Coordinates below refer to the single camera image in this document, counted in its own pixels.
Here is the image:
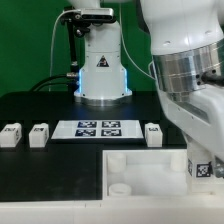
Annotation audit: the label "white marker sheet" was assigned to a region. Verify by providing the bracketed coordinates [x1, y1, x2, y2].
[52, 120, 143, 140]

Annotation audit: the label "white square tabletop tray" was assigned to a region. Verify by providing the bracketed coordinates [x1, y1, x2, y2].
[102, 149, 224, 199]

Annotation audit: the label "black base cables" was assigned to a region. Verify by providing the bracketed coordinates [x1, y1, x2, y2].
[29, 71, 81, 92]

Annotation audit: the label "white L-shaped fence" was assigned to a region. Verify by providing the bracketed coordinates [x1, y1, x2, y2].
[0, 194, 224, 224]

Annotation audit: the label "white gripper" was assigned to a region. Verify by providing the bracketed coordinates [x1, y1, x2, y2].
[158, 85, 224, 161]

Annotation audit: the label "black camera on stand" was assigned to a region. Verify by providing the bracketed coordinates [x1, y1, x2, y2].
[60, 7, 116, 71]

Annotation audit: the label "white thin cable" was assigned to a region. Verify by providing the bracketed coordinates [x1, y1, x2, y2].
[48, 8, 82, 92]

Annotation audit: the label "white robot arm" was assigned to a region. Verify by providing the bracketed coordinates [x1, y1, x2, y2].
[68, 0, 224, 161]

